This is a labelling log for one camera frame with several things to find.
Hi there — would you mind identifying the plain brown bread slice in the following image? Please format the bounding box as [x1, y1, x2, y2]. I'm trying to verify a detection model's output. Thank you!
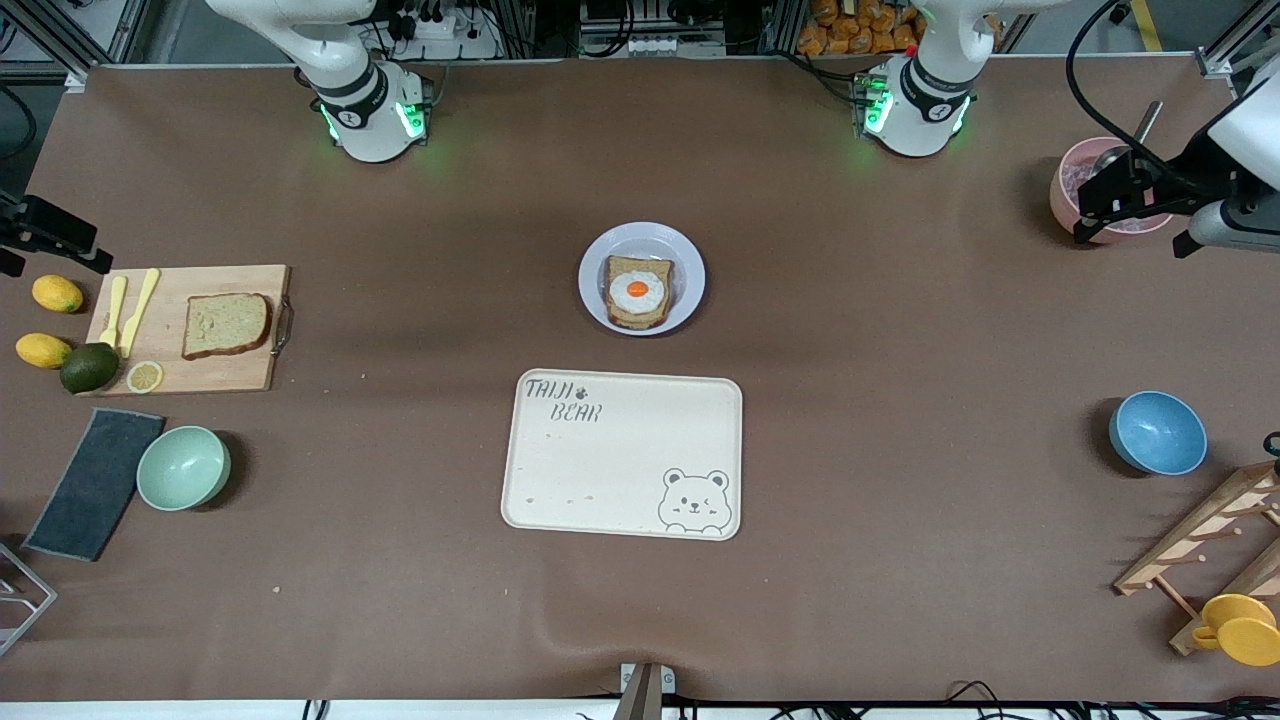
[182, 292, 273, 361]

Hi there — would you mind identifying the pale lavender round plate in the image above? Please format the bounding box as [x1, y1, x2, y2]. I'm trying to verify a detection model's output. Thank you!
[578, 221, 707, 337]

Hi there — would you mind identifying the toasted bread slice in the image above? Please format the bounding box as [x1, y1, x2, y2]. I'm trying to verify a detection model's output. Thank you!
[604, 255, 676, 330]

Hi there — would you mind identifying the fried egg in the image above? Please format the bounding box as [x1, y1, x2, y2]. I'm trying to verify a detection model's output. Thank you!
[609, 270, 668, 314]

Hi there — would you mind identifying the pink bowl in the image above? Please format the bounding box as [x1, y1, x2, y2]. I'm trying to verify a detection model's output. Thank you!
[1050, 137, 1176, 245]

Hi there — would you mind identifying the yellow lemon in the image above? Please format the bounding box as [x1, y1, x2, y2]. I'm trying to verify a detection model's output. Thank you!
[31, 274, 85, 315]
[15, 332, 75, 370]

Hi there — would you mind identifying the yellow plastic fork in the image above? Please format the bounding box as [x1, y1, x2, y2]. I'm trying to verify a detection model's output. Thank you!
[99, 276, 129, 349]

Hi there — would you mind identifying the yellow plastic knife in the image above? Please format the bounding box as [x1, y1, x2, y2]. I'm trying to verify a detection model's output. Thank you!
[119, 268, 161, 359]

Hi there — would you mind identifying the metal scoop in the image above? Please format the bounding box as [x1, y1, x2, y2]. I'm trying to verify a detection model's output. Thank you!
[1092, 100, 1164, 176]

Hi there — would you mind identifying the green avocado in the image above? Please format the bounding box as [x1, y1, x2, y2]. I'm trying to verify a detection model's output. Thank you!
[59, 342, 121, 395]

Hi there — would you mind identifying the wooden cutting board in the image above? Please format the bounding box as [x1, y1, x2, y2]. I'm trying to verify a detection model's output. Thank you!
[85, 264, 294, 397]

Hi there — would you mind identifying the blue bowl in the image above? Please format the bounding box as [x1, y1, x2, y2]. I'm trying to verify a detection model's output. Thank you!
[1108, 390, 1209, 477]

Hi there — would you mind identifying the dark grey cloth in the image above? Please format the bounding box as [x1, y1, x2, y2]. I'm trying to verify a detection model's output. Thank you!
[20, 407, 167, 563]

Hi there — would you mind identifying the mint green bowl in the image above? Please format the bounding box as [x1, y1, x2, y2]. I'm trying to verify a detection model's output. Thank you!
[136, 425, 232, 513]

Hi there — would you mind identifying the wooden peg rack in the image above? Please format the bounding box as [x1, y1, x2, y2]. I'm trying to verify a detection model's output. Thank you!
[1113, 460, 1280, 658]

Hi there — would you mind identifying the brown table mat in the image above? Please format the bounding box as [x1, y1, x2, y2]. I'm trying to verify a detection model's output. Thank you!
[0, 55, 1280, 703]

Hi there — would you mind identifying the orange snack bags pile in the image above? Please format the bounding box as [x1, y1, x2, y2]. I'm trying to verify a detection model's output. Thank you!
[797, 0, 926, 56]

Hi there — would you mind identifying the yellow cup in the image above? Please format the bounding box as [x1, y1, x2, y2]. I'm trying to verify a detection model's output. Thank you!
[1192, 593, 1280, 668]

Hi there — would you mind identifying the white power strip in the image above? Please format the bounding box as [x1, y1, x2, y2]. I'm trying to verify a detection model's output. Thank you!
[385, 10, 501, 59]

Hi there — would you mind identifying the grey electronics box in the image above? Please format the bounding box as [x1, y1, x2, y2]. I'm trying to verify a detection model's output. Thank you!
[580, 0, 726, 56]

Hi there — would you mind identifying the cream bear print tray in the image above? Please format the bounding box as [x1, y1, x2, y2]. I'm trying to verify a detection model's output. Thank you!
[500, 369, 745, 542]

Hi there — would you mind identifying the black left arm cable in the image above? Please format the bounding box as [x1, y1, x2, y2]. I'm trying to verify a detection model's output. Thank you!
[1065, 0, 1201, 196]

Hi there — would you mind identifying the aluminium frame profile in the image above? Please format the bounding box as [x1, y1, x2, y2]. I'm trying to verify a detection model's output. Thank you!
[0, 0, 151, 91]
[1195, 0, 1280, 81]

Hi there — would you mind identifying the metal wire rack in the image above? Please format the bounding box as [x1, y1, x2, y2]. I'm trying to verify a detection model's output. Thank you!
[0, 540, 59, 658]

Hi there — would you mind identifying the aluminium camera post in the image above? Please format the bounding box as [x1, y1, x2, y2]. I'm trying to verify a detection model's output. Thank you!
[612, 660, 677, 720]

